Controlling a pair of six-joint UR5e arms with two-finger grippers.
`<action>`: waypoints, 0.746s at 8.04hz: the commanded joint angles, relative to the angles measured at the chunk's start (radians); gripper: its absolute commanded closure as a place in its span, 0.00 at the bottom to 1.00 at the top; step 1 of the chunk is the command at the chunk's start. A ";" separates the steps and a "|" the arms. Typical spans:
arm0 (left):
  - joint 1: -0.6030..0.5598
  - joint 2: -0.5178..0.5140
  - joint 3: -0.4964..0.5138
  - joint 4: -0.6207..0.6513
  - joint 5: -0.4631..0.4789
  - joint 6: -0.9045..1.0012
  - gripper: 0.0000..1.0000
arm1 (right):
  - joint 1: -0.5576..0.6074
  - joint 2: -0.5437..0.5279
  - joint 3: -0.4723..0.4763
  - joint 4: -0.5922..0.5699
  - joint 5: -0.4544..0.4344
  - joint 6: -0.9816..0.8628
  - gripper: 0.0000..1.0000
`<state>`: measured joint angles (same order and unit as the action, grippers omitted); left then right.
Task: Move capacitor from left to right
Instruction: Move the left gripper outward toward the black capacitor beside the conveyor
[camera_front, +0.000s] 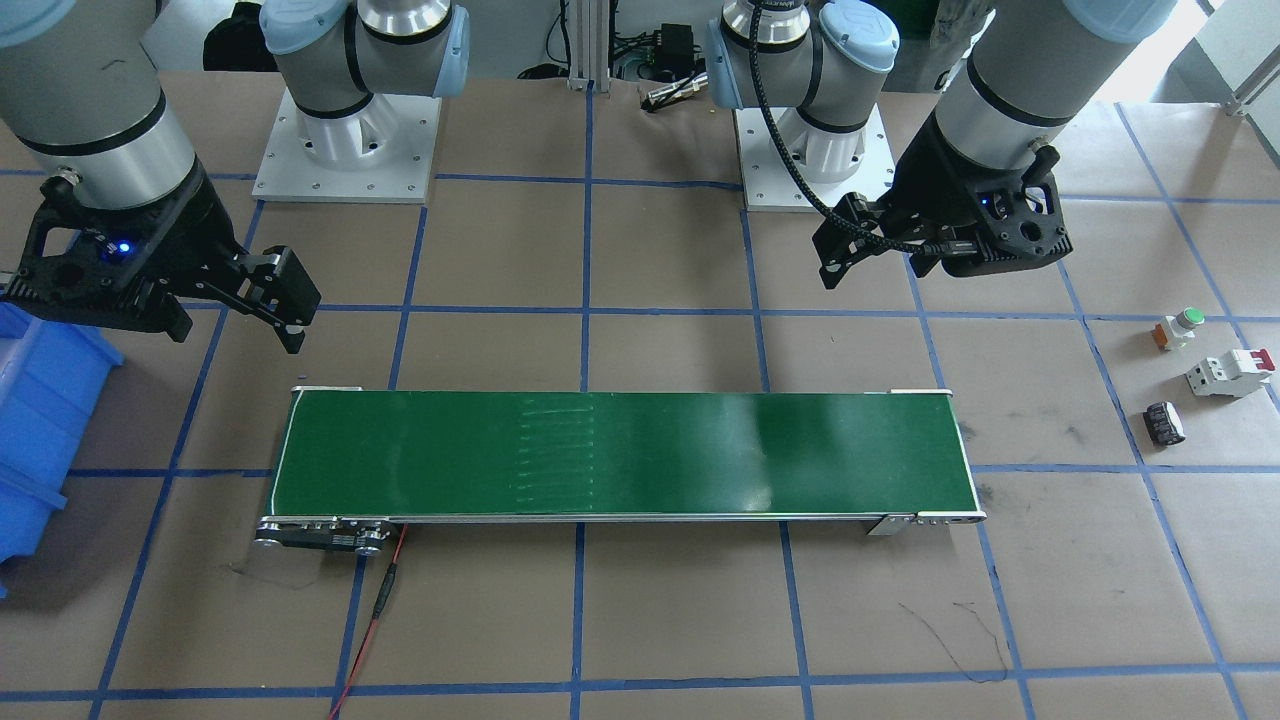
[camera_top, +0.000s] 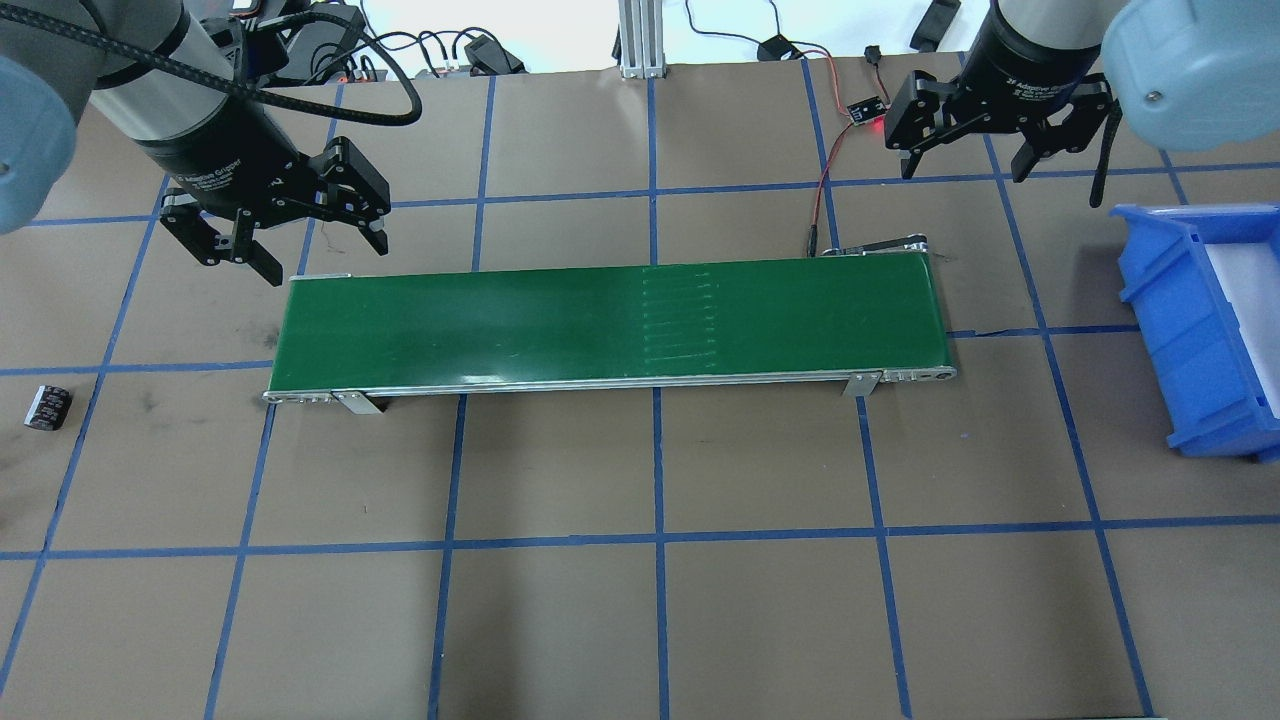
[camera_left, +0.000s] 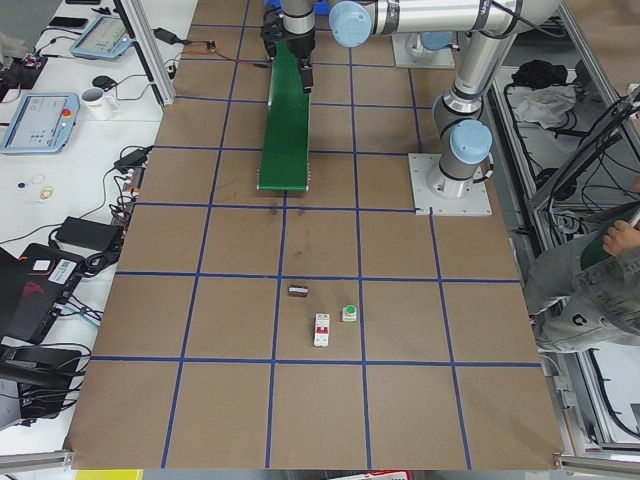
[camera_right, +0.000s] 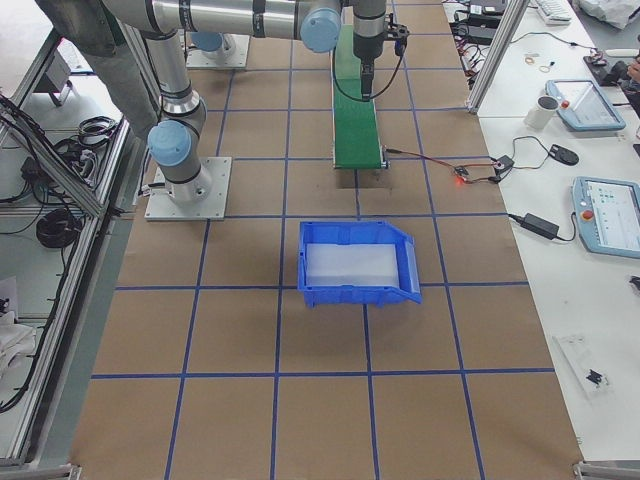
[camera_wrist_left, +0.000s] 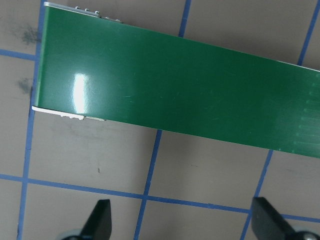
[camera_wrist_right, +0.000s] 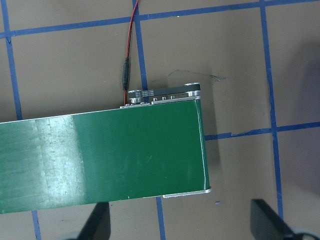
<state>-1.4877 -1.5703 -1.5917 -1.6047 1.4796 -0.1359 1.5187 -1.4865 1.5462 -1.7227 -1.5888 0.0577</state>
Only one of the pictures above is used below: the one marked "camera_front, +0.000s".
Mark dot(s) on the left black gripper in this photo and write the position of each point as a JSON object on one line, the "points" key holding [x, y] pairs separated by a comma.
{"points": [[925, 190]]}

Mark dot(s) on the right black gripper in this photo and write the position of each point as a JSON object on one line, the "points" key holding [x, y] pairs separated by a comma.
{"points": [[193, 232]]}

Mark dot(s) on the dark cylindrical capacitor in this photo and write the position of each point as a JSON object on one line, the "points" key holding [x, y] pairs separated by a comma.
{"points": [[1164, 424]]}

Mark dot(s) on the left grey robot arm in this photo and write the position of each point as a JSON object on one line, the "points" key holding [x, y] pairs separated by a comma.
{"points": [[1033, 69]]}

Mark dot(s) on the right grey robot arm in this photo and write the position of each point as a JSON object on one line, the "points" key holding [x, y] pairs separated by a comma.
{"points": [[76, 73]]}

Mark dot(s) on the green conveyor belt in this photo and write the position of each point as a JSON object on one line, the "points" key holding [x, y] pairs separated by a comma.
{"points": [[355, 463]]}

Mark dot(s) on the blue plastic bin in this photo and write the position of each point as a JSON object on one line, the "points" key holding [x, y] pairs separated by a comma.
{"points": [[53, 374]]}

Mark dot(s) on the black power brick background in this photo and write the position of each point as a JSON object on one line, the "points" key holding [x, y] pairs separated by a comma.
{"points": [[674, 49]]}

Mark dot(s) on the white red circuit breaker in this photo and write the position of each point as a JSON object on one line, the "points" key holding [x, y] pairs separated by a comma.
{"points": [[1237, 373]]}

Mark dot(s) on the green push button switch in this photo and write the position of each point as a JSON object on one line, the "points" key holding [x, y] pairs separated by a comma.
{"points": [[1172, 332]]}

